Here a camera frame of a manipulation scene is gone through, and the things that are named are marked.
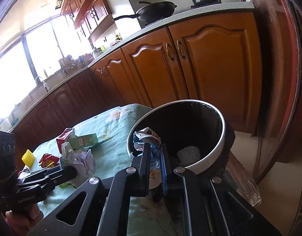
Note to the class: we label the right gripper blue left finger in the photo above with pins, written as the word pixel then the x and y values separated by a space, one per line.
pixel 140 185

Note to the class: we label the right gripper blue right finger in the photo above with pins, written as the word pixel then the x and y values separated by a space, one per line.
pixel 167 174

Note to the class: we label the silver snack wrapper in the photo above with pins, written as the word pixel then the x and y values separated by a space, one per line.
pixel 147 138

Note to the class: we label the red drink carton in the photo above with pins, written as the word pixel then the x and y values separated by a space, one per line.
pixel 64 137

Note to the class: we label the white rimmed black trash bin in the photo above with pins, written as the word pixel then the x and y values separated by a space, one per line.
pixel 190 123

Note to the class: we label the wooden lower kitchen cabinets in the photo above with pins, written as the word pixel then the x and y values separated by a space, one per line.
pixel 215 58

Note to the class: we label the person's left hand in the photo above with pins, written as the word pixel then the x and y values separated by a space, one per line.
pixel 22 224

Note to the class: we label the yellow foam fruit net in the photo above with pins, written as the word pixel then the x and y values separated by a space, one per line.
pixel 28 158

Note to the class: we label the teal floral tablecloth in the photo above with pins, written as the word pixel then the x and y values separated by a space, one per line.
pixel 112 128

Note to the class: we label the red yellow snack wrapper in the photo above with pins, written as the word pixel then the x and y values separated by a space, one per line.
pixel 48 161

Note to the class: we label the green drink carton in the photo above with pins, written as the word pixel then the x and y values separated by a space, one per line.
pixel 83 141

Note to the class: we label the red framed glass door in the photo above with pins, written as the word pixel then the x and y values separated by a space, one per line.
pixel 279 24

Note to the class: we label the black wok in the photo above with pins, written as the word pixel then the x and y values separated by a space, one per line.
pixel 152 12

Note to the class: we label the wooden upper wall cabinets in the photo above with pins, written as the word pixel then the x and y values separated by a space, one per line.
pixel 90 18

